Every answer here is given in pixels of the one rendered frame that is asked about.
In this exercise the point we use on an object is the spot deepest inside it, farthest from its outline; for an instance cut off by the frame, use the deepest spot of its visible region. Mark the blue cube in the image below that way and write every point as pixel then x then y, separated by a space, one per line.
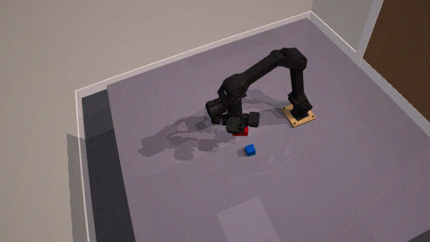
pixel 250 150

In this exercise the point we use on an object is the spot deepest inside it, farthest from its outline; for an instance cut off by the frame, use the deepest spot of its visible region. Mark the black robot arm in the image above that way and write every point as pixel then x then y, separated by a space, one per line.
pixel 237 85

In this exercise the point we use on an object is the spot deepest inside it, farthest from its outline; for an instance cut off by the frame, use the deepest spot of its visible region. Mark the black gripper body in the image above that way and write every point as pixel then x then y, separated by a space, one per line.
pixel 252 119

